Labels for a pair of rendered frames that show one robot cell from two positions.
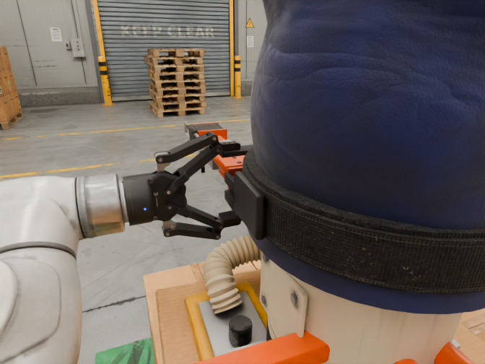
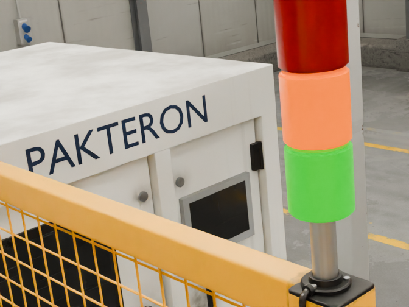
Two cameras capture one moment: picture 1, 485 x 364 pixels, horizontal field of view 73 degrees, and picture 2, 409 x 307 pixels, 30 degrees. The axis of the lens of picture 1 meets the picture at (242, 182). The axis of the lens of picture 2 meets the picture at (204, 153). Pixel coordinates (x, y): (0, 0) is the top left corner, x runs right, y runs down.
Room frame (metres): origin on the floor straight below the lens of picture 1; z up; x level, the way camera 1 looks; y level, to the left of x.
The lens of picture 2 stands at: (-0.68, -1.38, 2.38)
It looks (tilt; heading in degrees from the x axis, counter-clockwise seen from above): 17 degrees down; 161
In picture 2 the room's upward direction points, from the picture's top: 6 degrees counter-clockwise
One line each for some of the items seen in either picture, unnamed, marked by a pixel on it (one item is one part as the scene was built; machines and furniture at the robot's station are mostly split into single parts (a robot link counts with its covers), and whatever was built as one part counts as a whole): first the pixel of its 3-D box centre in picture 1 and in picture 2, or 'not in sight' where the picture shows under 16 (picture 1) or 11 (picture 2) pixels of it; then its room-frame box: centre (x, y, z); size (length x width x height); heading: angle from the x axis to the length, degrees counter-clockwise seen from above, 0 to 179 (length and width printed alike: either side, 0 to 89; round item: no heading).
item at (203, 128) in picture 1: (208, 136); not in sight; (0.82, 0.09, 1.09); 0.08 x 0.07 x 0.05; 20
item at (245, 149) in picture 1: (239, 150); not in sight; (0.51, 0.00, 1.15); 0.07 x 0.03 x 0.01; 111
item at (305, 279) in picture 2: not in sight; (325, 278); (-1.15, -1.12, 2.10); 0.04 x 0.04 x 0.01
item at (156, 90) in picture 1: (175, 80); not in sight; (7.46, 1.48, 0.65); 1.29 x 1.10 x 1.31; 22
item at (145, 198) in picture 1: (155, 196); not in sight; (0.46, 0.13, 1.09); 0.09 x 0.07 x 0.08; 111
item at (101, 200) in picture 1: (105, 204); not in sight; (0.43, 0.20, 1.09); 0.09 x 0.06 x 0.09; 21
